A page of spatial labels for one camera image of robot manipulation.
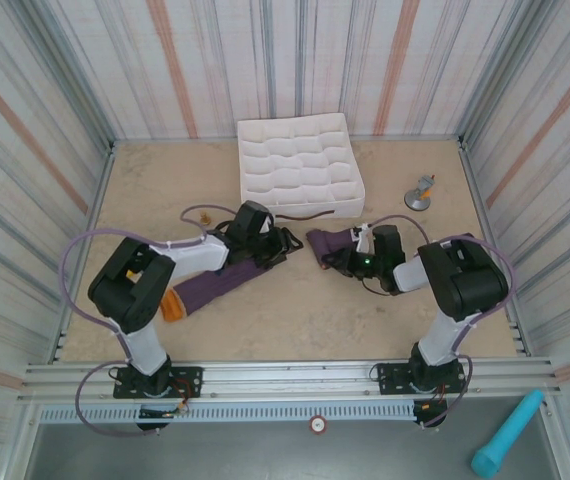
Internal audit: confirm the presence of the purple sock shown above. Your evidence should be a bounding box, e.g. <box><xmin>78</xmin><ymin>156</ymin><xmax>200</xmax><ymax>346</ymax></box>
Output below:
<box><xmin>305</xmin><ymin>227</ymin><xmax>366</xmax><ymax>272</ymax></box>
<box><xmin>160</xmin><ymin>258</ymin><xmax>277</xmax><ymax>324</ymax></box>

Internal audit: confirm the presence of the aluminium back rail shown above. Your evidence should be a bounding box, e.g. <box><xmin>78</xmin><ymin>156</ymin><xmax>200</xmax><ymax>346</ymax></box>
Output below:
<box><xmin>112</xmin><ymin>133</ymin><xmax>464</xmax><ymax>146</ymax></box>

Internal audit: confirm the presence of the white fabric organizer box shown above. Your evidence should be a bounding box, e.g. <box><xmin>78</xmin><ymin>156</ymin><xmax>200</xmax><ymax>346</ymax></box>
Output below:
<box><xmin>237</xmin><ymin>112</ymin><xmax>368</xmax><ymax>222</ymax></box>

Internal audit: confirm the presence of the aluminium side rail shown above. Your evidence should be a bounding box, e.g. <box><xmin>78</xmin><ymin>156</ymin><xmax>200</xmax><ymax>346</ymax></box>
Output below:
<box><xmin>457</xmin><ymin>134</ymin><xmax>534</xmax><ymax>357</ymax></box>
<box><xmin>47</xmin><ymin>140</ymin><xmax>117</xmax><ymax>364</ymax></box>

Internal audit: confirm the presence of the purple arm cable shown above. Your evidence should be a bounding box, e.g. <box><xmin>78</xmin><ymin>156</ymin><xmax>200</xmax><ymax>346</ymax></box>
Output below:
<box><xmin>367</xmin><ymin>214</ymin><xmax>517</xmax><ymax>431</ymax></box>
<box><xmin>58</xmin><ymin>203</ymin><xmax>247</xmax><ymax>438</ymax></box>

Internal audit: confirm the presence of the grey metal stand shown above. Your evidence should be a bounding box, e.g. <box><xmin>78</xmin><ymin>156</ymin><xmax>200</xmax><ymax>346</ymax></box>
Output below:
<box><xmin>403</xmin><ymin>172</ymin><xmax>439</xmax><ymax>212</ymax></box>

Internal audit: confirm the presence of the aluminium mounting rail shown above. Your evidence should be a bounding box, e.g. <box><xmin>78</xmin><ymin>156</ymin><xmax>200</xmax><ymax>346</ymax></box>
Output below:
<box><xmin>17</xmin><ymin>355</ymin><xmax>564</xmax><ymax>404</ymax></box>

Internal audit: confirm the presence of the teal cylinder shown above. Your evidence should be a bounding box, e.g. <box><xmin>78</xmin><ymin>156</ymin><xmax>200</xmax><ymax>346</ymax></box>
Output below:
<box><xmin>470</xmin><ymin>389</ymin><xmax>546</xmax><ymax>479</ymax></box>

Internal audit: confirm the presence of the perforated metal cable tray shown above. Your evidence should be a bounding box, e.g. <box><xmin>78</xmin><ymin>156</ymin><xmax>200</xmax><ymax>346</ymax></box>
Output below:
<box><xmin>37</xmin><ymin>402</ymin><xmax>417</xmax><ymax>424</ymax></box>

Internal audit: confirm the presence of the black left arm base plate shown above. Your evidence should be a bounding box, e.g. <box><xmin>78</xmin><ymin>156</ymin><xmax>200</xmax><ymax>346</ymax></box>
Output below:
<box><xmin>112</xmin><ymin>365</ymin><xmax>205</xmax><ymax>401</ymax></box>

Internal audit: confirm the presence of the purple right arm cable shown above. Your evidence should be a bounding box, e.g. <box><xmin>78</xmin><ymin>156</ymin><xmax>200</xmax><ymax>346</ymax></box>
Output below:
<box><xmin>367</xmin><ymin>214</ymin><xmax>517</xmax><ymax>431</ymax></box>

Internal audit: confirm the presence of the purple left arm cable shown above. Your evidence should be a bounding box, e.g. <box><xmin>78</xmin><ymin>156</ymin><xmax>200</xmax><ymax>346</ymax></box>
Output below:
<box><xmin>58</xmin><ymin>203</ymin><xmax>247</xmax><ymax>438</ymax></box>

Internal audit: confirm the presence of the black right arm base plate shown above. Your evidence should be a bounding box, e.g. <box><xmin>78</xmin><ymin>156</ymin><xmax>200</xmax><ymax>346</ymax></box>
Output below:
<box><xmin>373</xmin><ymin>361</ymin><xmax>468</xmax><ymax>397</ymax></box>

